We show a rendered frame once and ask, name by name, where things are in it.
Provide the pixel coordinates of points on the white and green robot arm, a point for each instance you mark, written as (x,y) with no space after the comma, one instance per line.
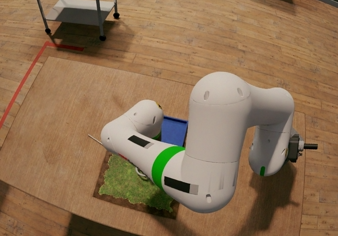
(203,175)

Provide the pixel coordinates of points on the blue tray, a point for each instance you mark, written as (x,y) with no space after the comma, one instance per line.
(173,130)

